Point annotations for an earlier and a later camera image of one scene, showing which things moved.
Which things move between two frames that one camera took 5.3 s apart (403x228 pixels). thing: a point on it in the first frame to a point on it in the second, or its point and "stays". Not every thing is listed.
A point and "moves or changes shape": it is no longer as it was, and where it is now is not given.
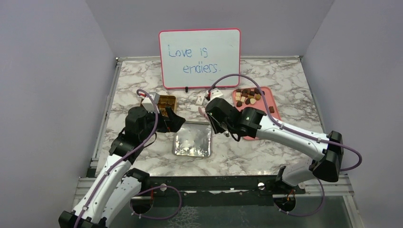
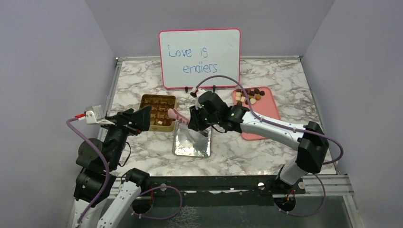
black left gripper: x=173 y=124 to x=140 y=118
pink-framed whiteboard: x=195 y=58 stays
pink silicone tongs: x=203 y=111 moves or changes shape
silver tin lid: x=193 y=139 stays
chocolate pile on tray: x=249 y=96 stays
